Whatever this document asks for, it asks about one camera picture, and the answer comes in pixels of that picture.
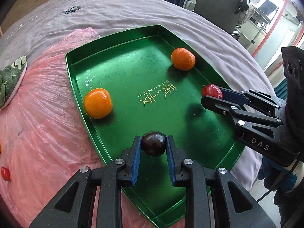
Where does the right hand blue glove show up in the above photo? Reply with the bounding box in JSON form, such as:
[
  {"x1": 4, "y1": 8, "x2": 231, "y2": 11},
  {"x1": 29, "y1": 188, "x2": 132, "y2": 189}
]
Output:
[{"x1": 258, "y1": 156, "x2": 297, "y2": 193}]

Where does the grey office chair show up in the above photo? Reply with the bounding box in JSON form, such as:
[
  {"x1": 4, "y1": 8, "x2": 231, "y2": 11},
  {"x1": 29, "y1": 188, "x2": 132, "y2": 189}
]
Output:
[{"x1": 194, "y1": 0, "x2": 250, "y2": 35}]

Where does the green rectangular tray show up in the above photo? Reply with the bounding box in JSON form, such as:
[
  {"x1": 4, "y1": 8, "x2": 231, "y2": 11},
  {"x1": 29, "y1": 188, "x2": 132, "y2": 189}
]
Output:
[{"x1": 65, "y1": 24, "x2": 246, "y2": 228}]

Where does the red apple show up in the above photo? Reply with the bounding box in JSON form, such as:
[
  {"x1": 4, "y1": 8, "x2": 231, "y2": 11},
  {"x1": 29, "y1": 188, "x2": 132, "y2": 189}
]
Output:
[
  {"x1": 1, "y1": 166, "x2": 11, "y2": 181},
  {"x1": 201, "y1": 84, "x2": 223, "y2": 99}
]

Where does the white enamel plate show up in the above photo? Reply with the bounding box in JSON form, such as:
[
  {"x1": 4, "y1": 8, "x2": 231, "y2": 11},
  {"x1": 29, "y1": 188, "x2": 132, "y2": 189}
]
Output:
[{"x1": 1, "y1": 56, "x2": 27, "y2": 109}]

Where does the green leafy vegetable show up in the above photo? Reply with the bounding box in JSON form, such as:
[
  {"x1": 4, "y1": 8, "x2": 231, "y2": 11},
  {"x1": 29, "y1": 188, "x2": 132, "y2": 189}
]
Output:
[{"x1": 0, "y1": 65, "x2": 23, "y2": 108}]

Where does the pink plastic sheet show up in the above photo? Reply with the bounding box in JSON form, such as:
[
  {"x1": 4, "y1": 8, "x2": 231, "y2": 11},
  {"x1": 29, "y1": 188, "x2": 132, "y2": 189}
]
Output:
[{"x1": 0, "y1": 27, "x2": 186, "y2": 228}]

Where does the dark plum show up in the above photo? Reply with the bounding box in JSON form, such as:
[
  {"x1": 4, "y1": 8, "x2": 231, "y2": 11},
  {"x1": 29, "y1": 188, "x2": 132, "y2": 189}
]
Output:
[{"x1": 141, "y1": 132, "x2": 167, "y2": 157}]

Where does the orange mandarin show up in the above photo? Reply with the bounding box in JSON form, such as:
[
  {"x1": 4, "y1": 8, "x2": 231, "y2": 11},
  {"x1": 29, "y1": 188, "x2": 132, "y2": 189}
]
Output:
[
  {"x1": 171, "y1": 47, "x2": 196, "y2": 71},
  {"x1": 83, "y1": 88, "x2": 113, "y2": 120}
]

